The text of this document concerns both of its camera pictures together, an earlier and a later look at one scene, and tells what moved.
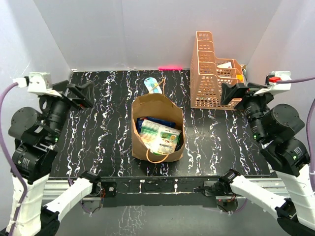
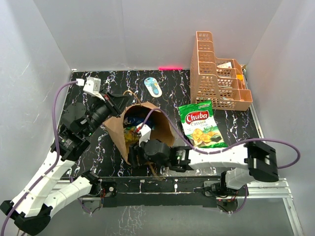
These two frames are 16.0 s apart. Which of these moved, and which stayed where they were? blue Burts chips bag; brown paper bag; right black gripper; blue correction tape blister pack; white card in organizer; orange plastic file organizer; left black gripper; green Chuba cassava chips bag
Moved: green Chuba cassava chips bag; brown paper bag; blue Burts chips bag; left black gripper; right black gripper
Stayed: blue correction tape blister pack; orange plastic file organizer; white card in organizer
